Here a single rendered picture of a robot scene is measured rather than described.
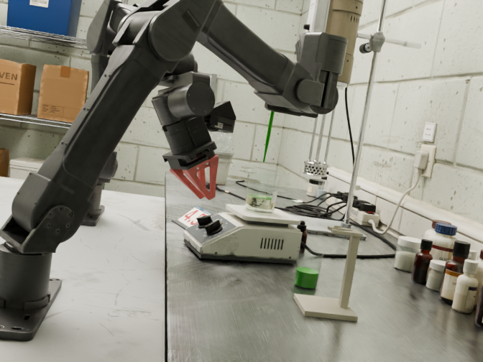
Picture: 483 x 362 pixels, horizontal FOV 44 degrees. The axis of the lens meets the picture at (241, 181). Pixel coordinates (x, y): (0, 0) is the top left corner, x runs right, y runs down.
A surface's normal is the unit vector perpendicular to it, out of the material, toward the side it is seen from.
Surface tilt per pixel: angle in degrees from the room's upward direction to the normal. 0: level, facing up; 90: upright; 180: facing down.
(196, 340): 0
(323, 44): 90
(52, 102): 89
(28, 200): 63
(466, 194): 90
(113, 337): 0
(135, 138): 90
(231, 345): 0
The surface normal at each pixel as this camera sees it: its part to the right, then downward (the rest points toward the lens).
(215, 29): 0.74, 0.31
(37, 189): -0.62, -0.48
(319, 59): 0.64, 0.18
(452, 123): -0.98, -0.14
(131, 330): 0.15, -0.98
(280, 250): 0.34, 0.15
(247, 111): 0.12, 0.13
